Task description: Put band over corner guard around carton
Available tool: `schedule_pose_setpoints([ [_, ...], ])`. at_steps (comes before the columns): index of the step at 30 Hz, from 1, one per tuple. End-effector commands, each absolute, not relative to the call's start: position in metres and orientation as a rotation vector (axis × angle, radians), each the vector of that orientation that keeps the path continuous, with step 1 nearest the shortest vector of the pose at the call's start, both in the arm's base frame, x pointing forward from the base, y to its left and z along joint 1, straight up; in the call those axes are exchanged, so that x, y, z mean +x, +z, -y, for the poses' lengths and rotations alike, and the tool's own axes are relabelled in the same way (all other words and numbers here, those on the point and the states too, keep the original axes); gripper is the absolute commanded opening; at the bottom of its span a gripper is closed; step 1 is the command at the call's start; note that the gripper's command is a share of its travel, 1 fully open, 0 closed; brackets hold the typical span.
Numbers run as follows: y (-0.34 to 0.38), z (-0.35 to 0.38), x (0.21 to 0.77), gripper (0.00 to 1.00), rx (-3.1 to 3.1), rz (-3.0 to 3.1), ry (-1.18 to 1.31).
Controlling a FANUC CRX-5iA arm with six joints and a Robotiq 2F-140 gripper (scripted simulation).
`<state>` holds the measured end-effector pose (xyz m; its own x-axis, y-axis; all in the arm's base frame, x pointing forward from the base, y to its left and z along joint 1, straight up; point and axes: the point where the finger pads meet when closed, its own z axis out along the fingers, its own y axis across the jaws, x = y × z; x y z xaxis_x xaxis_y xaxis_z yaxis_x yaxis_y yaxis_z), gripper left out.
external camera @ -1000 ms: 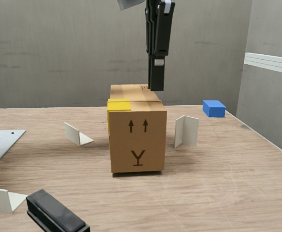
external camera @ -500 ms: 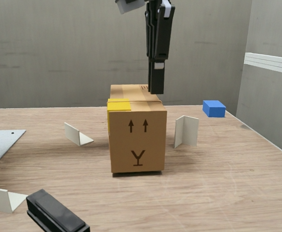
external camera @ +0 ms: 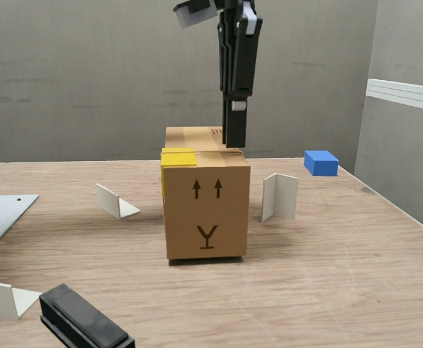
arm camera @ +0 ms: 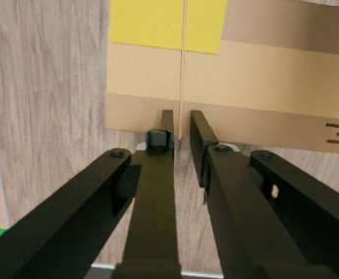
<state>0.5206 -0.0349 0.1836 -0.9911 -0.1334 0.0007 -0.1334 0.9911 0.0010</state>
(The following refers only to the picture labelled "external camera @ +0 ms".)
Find blue rectangular block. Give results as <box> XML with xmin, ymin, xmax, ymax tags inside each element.
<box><xmin>303</xmin><ymin>151</ymin><xmax>339</xmax><ymax>176</ymax></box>

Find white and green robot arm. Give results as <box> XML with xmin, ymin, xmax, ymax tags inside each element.
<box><xmin>173</xmin><ymin>0</ymin><xmax>225</xmax><ymax>29</ymax></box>

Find grey l-shaped corner guard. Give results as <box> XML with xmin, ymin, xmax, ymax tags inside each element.
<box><xmin>261</xmin><ymin>173</ymin><xmax>299</xmax><ymax>223</ymax></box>

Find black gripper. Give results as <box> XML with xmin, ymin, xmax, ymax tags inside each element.
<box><xmin>217</xmin><ymin>0</ymin><xmax>263</xmax><ymax>148</ymax></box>

